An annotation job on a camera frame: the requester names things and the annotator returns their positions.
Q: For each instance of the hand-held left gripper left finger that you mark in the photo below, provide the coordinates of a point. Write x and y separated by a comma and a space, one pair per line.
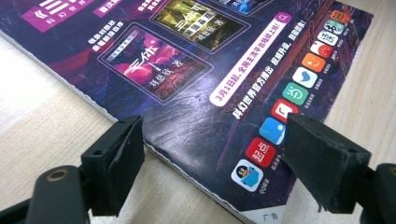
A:
115, 165

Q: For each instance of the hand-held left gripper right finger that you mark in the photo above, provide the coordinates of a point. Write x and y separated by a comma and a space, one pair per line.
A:
323, 161

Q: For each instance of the glossy red purple magazine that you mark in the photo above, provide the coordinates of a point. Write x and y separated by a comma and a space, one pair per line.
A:
186, 77

